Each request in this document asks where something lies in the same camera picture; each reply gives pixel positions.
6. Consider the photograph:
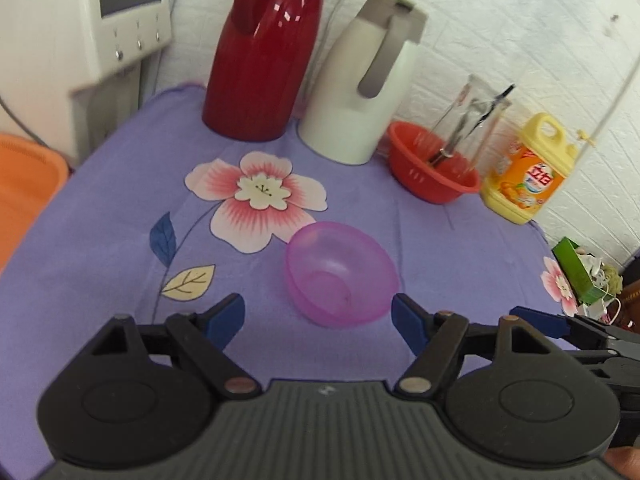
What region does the purple plastic bowl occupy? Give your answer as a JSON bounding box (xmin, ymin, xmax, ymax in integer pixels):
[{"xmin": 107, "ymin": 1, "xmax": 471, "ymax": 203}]
[{"xmin": 284, "ymin": 221, "xmax": 400, "ymax": 328}]

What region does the person's hand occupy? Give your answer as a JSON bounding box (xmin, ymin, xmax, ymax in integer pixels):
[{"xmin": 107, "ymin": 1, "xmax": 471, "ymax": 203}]
[{"xmin": 604, "ymin": 446, "xmax": 640, "ymax": 480}]

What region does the green box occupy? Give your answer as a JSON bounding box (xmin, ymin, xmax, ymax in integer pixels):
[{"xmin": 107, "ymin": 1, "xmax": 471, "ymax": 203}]
[{"xmin": 552, "ymin": 237, "xmax": 622, "ymax": 306}]

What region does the yellow detergent bottle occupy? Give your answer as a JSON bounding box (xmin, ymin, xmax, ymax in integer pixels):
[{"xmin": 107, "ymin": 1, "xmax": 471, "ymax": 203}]
[{"xmin": 480, "ymin": 113, "xmax": 580, "ymax": 224}]

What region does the red plastic colander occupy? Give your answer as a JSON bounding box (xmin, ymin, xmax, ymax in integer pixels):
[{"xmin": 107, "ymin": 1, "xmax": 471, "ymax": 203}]
[{"xmin": 387, "ymin": 122, "xmax": 480, "ymax": 205}]

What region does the glass carafe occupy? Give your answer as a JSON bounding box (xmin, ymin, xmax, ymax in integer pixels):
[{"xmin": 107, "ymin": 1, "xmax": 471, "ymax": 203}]
[{"xmin": 428, "ymin": 72, "xmax": 514, "ymax": 174}]

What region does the black straw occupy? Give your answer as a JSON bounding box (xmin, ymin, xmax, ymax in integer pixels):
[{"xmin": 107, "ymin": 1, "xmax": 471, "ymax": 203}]
[{"xmin": 429, "ymin": 82, "xmax": 518, "ymax": 167}]

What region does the orange plastic basin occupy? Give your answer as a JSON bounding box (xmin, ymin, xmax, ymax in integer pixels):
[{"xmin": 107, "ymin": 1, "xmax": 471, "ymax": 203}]
[{"xmin": 0, "ymin": 133, "xmax": 70, "ymax": 269}]

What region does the white thermos jug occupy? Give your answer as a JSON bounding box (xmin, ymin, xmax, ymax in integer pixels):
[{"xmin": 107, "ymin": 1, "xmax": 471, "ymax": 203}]
[{"xmin": 298, "ymin": 0, "xmax": 428, "ymax": 166}]

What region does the white water dispenser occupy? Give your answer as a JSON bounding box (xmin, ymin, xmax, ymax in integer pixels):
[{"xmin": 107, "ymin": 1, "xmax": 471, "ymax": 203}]
[{"xmin": 1, "ymin": 0, "xmax": 171, "ymax": 167}]

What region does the red thermos jug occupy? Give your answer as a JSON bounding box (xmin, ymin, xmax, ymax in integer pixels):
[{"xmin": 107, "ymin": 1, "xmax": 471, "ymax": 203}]
[{"xmin": 202, "ymin": 0, "xmax": 323, "ymax": 142}]

